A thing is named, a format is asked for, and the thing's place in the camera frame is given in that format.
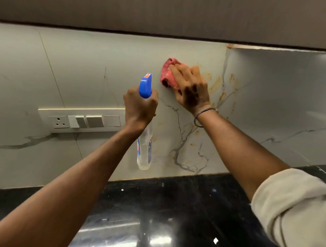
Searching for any person's right hand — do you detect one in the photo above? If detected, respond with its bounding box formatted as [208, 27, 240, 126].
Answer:
[169, 63, 212, 116]

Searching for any person's left hand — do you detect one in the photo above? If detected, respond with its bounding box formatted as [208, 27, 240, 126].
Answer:
[123, 85, 159, 133]

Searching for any clear spray bottle blue nozzle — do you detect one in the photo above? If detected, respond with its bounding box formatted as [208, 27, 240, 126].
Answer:
[137, 73, 153, 170]

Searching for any pink checked cleaning cloth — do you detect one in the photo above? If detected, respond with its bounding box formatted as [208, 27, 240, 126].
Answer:
[160, 58, 185, 90]

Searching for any person's right forearm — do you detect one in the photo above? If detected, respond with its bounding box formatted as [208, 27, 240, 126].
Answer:
[197, 109, 291, 202]

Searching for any person's left forearm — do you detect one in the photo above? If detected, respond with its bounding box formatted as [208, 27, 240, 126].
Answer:
[0, 126, 143, 247]

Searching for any silver bangle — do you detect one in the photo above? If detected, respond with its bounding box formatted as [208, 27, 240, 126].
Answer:
[193, 107, 217, 128]

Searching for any brown upper cabinet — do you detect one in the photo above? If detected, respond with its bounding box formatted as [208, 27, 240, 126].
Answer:
[0, 0, 326, 50]

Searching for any white shirt sleeve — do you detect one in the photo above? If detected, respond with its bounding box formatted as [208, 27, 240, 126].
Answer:
[251, 168, 326, 247]

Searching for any white switch panel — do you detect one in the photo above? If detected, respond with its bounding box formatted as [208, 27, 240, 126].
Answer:
[37, 108, 127, 134]

